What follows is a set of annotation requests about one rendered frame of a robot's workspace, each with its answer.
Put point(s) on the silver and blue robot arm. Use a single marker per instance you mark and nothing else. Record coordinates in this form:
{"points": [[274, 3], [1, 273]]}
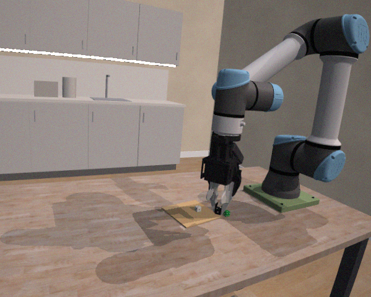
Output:
{"points": [[339, 41]]}

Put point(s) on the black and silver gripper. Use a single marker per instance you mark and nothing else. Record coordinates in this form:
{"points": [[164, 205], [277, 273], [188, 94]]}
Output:
{"points": [[217, 172]]}

